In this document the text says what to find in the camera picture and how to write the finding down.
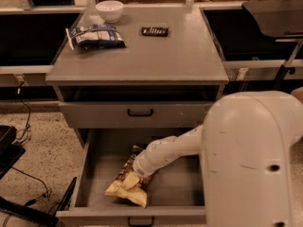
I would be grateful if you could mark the brown sea salt chip bag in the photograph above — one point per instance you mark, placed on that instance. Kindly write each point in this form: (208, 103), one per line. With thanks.
(138, 194)

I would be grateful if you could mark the dark candy bar pack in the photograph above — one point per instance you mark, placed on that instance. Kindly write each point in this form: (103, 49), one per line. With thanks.
(155, 31)

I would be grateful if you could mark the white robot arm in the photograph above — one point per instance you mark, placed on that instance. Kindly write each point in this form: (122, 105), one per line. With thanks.
(244, 145)

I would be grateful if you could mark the black side table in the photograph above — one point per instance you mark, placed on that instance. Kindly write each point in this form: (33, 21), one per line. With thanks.
(283, 21)

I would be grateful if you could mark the grey drawer cabinet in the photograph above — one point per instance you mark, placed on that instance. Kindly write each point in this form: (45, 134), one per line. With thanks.
(182, 67)

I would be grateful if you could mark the black equipment base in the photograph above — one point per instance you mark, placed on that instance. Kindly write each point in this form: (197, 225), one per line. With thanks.
(28, 195)

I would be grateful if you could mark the open grey middle drawer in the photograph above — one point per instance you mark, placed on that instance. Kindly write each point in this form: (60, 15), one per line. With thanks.
(175, 195)

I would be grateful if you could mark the white ceramic bowl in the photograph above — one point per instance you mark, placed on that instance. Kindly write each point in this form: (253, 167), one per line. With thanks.
(110, 10)

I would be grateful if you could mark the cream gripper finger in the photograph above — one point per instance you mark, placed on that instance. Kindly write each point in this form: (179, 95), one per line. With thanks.
(131, 181)

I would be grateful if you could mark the closed grey top drawer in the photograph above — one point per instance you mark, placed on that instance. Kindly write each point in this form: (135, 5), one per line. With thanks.
(120, 115)

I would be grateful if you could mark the blue white chip bag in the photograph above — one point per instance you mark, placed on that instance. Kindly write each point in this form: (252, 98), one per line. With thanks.
(94, 36)

